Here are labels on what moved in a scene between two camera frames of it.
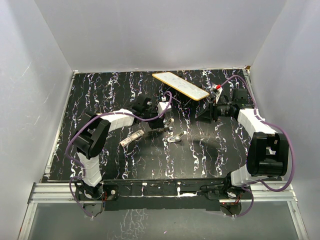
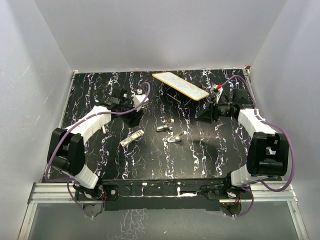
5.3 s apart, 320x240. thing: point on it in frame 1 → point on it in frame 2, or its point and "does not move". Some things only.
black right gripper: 210,113 does not move
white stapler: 176,137 does not move
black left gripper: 158,123 → 135,120
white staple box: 131,138 does not move
